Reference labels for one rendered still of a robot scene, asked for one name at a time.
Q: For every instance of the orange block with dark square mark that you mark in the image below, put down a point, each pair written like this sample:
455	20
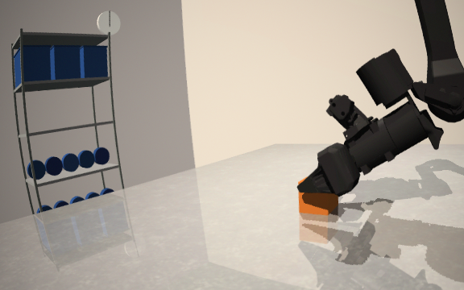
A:
317	203

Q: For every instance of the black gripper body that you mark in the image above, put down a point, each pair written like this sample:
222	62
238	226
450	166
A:
368	149

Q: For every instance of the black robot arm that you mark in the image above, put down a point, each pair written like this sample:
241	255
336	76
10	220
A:
388	82

